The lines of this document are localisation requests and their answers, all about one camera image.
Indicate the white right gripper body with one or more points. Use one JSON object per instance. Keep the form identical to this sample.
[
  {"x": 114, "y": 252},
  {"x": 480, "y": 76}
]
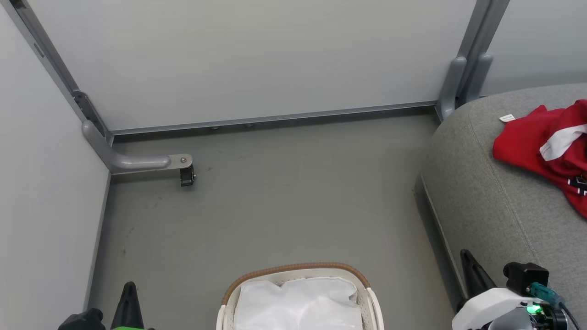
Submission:
[{"x": 486, "y": 309}]

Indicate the small black metal caster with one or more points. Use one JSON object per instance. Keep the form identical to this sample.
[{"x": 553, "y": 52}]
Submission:
[{"x": 187, "y": 176}]

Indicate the white basket liner cloth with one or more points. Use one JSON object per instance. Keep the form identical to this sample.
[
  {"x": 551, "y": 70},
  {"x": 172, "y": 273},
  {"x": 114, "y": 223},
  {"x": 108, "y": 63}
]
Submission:
[{"x": 298, "y": 305}]

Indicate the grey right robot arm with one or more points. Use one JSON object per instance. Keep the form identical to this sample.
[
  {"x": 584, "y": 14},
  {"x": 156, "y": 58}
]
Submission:
[{"x": 548, "y": 318}]

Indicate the red and white garment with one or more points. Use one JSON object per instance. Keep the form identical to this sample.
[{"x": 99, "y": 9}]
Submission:
[{"x": 541, "y": 146}]

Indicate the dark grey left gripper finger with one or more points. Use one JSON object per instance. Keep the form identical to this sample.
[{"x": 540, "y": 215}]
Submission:
[{"x": 128, "y": 307}]

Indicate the white printed label tag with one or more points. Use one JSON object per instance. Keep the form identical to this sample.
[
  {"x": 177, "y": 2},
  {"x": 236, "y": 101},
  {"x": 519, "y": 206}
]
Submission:
[{"x": 507, "y": 118}]

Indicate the white laundry basket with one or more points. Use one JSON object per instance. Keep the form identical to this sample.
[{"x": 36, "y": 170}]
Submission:
[{"x": 293, "y": 269}]

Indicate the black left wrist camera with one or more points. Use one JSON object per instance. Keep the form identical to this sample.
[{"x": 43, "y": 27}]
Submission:
[{"x": 82, "y": 320}]

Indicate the dark grey partition corner post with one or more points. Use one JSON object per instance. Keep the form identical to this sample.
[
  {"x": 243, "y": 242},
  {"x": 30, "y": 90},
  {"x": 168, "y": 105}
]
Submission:
[{"x": 50, "y": 59}]

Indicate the grey partition bottom rail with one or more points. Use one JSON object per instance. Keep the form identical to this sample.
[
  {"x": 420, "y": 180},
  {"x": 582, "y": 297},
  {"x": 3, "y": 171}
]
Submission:
[{"x": 275, "y": 117}]

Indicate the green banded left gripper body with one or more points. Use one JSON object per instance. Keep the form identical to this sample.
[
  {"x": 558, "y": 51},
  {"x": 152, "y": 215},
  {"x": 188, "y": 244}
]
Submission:
[{"x": 130, "y": 328}]

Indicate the grey fabric sofa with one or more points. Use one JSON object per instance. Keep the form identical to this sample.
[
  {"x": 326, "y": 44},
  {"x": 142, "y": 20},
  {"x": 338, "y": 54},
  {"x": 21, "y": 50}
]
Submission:
[{"x": 495, "y": 201}]

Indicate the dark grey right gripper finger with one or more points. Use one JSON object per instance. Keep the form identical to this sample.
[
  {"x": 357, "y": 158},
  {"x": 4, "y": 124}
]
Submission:
[{"x": 474, "y": 277}]

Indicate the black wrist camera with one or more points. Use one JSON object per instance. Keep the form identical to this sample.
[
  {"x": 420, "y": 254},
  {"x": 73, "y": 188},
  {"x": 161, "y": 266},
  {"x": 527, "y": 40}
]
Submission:
[
  {"x": 82, "y": 320},
  {"x": 525, "y": 275}
]

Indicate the short grey partition foot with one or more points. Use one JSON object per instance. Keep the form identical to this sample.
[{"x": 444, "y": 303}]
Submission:
[{"x": 451, "y": 87}]

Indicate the long grey partition foot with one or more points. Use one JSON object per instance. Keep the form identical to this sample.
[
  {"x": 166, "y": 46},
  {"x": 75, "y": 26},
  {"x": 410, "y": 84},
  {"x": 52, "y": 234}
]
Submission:
[{"x": 133, "y": 161}]

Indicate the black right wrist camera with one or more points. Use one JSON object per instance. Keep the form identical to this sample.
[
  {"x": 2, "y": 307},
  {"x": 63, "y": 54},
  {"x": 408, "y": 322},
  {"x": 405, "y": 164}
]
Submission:
[{"x": 525, "y": 275}]

